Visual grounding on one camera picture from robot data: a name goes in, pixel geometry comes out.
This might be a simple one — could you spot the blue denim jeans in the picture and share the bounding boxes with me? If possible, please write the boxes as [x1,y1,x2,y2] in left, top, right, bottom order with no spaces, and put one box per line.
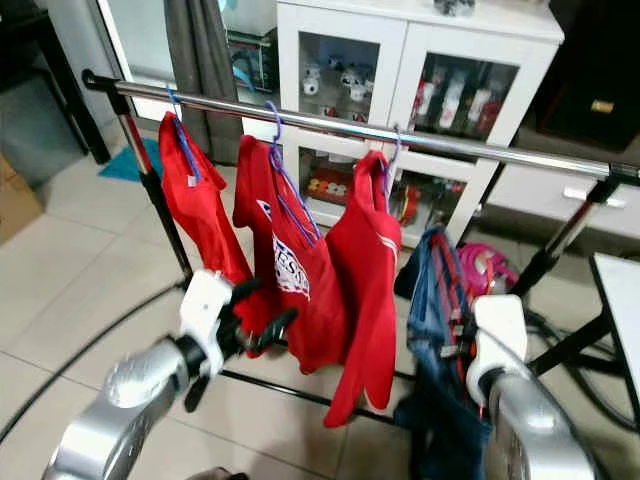
[393,226,493,480]

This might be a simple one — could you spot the red shirt white print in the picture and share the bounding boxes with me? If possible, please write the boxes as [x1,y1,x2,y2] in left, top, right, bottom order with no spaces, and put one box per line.
[232,135,348,376]

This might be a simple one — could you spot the pink plastic toy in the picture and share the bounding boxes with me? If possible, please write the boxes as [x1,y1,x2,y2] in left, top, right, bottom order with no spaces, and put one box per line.
[455,243,521,297]

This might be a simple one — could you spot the plain red shirt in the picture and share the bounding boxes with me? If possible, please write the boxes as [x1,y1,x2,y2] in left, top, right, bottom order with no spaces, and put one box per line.
[158,112,253,291]

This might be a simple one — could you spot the red shirt white stripe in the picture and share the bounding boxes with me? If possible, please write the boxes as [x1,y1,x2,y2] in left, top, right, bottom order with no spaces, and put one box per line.
[322,150,404,429]

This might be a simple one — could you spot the teal floor mat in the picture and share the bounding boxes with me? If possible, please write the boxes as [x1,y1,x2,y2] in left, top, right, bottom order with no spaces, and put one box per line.
[98,138,163,184]

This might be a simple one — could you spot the white drawer unit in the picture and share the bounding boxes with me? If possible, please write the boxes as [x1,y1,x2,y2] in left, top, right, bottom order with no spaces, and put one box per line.
[485,163,640,241]

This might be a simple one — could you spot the brown cardboard box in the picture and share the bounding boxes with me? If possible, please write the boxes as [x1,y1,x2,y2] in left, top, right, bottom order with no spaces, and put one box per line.
[0,160,47,246]

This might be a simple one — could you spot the chrome and black clothes rack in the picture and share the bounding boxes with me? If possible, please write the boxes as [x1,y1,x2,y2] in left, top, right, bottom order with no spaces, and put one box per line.
[82,68,640,431]

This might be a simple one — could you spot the grey curtain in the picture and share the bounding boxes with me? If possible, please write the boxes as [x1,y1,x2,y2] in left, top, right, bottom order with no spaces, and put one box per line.
[165,0,245,168]

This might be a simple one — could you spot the black side table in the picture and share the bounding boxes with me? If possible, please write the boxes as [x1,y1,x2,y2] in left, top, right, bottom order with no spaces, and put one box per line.
[0,0,113,166]

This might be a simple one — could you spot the black speaker gold badge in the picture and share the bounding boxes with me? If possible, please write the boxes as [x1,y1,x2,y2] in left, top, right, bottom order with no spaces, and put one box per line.
[520,0,640,153]

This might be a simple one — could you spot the white glass-door cabinet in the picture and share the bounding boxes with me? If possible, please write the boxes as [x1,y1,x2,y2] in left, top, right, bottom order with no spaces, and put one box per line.
[240,0,566,247]

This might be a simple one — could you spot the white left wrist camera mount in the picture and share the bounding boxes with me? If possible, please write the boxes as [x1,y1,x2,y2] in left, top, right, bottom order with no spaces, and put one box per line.
[178,268,237,379]

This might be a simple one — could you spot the blue wire hanger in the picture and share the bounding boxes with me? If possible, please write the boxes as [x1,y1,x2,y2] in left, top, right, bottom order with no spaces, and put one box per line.
[384,124,407,199]
[264,100,323,247]
[166,84,204,189]

